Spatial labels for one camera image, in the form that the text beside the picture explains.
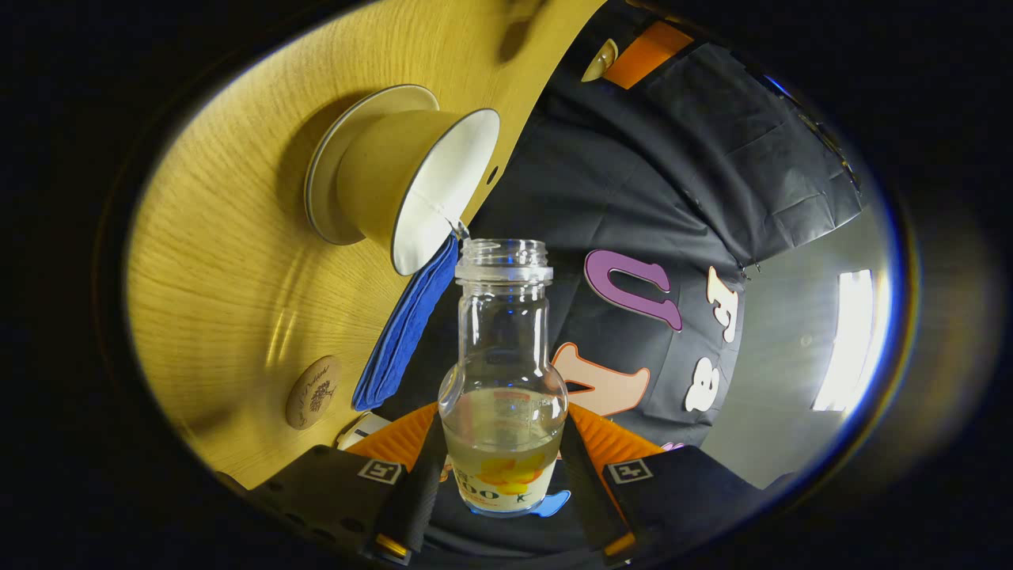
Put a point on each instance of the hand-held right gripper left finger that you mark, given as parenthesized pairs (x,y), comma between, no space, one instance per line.
(415,499)

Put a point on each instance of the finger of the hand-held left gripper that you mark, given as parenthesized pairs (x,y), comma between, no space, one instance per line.
(645,55)

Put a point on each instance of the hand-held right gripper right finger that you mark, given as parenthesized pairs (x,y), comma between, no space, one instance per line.
(593,499)

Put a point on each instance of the beige teacup lid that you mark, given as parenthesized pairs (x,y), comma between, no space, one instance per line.
(599,62)

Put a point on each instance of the round wooden coaster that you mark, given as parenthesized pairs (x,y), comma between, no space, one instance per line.
(314,393)

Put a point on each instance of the clear water bottle yellow label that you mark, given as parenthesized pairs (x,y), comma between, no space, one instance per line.
(502,356)

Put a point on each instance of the beige teacup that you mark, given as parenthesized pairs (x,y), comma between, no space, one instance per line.
(380,174)

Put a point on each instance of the blue folded towel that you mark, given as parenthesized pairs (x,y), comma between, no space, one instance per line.
(404,332)

